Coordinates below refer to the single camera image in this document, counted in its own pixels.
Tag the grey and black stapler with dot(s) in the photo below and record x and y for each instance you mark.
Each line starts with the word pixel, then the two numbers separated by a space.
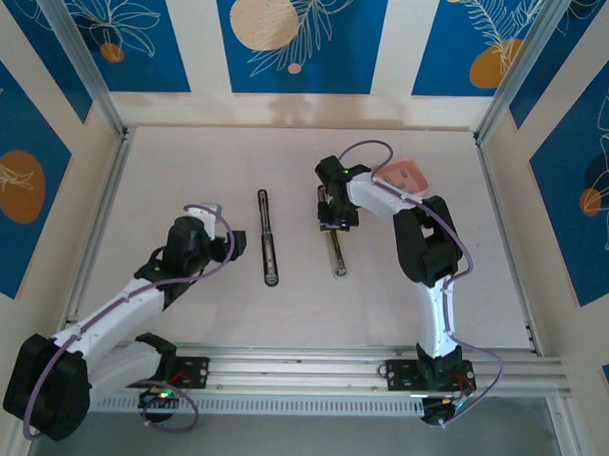
pixel 337 256

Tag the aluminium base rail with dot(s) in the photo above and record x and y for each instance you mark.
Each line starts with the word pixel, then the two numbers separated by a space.
pixel 289 372

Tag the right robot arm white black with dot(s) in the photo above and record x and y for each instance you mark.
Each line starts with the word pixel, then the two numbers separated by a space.
pixel 434 317

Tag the aluminium frame post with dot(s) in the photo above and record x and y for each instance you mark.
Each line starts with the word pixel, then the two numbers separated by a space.
pixel 524 65
pixel 78 50

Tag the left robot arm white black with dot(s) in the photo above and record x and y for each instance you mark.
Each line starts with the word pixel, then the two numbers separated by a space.
pixel 106 313

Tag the black controller board green light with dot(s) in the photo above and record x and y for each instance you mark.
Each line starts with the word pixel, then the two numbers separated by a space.
pixel 435 415
pixel 153 399

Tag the aluminium side rail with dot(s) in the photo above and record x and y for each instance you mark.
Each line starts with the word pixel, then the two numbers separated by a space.
pixel 96 241
pixel 509 245

